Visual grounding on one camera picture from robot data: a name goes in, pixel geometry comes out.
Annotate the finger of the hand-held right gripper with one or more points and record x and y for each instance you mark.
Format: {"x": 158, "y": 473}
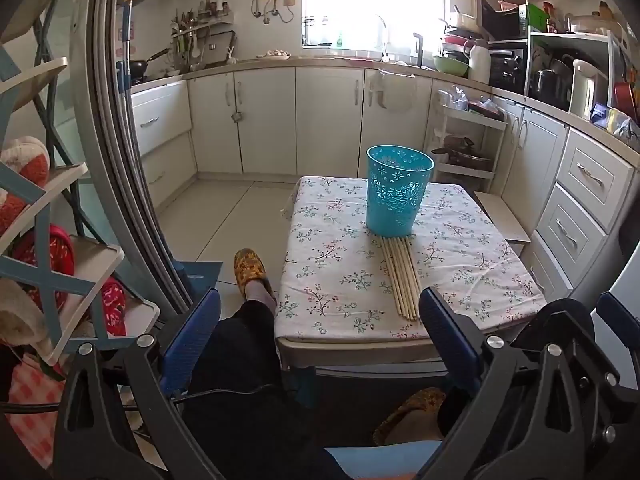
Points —
{"x": 617, "y": 312}
{"x": 567, "y": 322}

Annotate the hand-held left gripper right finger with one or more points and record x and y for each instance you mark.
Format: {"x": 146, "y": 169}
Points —
{"x": 450, "y": 340}

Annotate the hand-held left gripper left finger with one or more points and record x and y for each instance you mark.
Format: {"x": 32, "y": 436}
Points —
{"x": 192, "y": 340}

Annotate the bundle of wooden chopsticks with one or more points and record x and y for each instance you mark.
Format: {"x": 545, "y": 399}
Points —
{"x": 402, "y": 280}

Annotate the teal perforated plastic basket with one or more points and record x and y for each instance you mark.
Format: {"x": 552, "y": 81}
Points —
{"x": 399, "y": 195}

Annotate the yellow patterned slipper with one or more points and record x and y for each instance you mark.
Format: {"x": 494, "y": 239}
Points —
{"x": 410, "y": 412}
{"x": 251, "y": 267}

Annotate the red patterned slipper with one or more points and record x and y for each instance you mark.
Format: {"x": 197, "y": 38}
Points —
{"x": 115, "y": 310}
{"x": 52, "y": 265}

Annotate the person's left leg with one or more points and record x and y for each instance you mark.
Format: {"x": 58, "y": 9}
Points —
{"x": 240, "y": 410}

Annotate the beige folding table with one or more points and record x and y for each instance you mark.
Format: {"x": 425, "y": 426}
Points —
{"x": 350, "y": 355}

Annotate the floral white tablecloth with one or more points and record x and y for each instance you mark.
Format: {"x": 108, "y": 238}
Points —
{"x": 340, "y": 270}

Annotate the light blue cloth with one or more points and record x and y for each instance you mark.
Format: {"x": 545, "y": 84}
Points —
{"x": 380, "y": 460}

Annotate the pink checked cloth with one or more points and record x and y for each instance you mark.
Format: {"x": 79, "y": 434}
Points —
{"x": 35, "y": 410}

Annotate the beige fluffy slipper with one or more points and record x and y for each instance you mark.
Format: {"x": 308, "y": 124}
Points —
{"x": 20, "y": 315}

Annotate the blue snack packets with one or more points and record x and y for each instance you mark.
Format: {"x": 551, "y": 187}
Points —
{"x": 605, "y": 115}

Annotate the white kitchen trolley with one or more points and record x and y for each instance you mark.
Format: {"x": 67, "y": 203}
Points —
{"x": 487, "y": 125}

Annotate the blue and beige shoe rack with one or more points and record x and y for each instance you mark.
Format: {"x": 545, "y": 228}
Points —
{"x": 45, "y": 180}

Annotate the white electric kettle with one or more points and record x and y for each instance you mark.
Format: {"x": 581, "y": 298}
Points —
{"x": 587, "y": 90}

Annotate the dark cooking pot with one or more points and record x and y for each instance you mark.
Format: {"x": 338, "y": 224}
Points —
{"x": 550, "y": 80}

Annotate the orange white fluffy slipper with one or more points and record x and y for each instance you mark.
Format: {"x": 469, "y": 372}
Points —
{"x": 27, "y": 160}

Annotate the white lower kitchen cabinets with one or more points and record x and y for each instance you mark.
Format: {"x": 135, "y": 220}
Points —
{"x": 325, "y": 115}

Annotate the black toaster oven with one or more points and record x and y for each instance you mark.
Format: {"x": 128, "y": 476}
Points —
{"x": 507, "y": 67}

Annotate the white countertop shelf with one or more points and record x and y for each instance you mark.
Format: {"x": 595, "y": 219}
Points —
{"x": 590, "y": 40}

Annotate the white thermos jug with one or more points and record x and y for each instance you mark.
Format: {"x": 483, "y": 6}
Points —
{"x": 480, "y": 62}

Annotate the green bowl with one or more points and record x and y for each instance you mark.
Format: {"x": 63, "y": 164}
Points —
{"x": 450, "y": 65}

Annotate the black wok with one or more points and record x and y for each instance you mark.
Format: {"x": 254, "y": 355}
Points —
{"x": 145, "y": 66}

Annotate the black microwave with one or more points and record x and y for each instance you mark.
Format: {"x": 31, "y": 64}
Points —
{"x": 502, "y": 21}

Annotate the chrome kitchen faucet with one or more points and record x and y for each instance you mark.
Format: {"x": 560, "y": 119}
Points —
{"x": 384, "y": 35}

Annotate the kitchen window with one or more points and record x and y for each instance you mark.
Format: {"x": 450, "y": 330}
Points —
{"x": 372, "y": 0}

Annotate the grey sliding door frame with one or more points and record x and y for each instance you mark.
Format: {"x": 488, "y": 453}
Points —
{"x": 110, "y": 135}

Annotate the wall utensil rack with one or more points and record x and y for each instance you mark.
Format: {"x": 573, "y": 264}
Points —
{"x": 200, "y": 30}

